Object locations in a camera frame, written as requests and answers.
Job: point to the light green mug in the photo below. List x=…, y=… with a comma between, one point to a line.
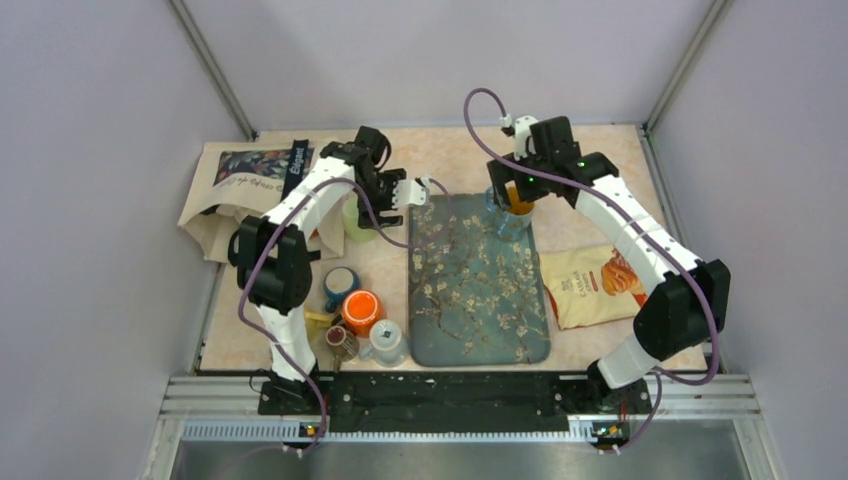
x=350, y=216

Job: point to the dark blue mug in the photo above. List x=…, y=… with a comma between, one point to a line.
x=337, y=284

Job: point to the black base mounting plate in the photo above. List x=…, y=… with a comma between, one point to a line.
x=461, y=403

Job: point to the beige canvas tote bag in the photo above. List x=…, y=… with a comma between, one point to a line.
x=235, y=181

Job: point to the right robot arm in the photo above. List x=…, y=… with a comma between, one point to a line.
x=686, y=296

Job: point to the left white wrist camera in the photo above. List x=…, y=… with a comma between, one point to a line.
x=414, y=191

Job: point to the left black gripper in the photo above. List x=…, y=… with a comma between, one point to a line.
x=389, y=178

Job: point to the light blue mug yellow inside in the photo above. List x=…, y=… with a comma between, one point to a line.
x=513, y=215

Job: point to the floral blue serving tray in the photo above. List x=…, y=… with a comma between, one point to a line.
x=476, y=295

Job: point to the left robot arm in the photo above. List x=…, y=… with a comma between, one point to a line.
x=271, y=256

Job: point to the orange cream snack bag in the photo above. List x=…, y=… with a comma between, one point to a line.
x=590, y=286

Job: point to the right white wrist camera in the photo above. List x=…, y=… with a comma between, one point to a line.
x=519, y=129

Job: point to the brown striped mug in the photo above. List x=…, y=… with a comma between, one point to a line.
x=343, y=345

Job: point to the orange mug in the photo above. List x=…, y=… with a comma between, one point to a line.
x=361, y=310

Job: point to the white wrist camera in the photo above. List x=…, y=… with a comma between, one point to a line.
x=519, y=129
x=414, y=191

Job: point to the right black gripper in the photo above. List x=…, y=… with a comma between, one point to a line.
x=502, y=172

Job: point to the aluminium frame rail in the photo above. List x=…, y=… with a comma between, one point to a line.
x=224, y=408

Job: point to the pale grey mug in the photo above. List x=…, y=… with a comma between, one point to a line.
x=387, y=345

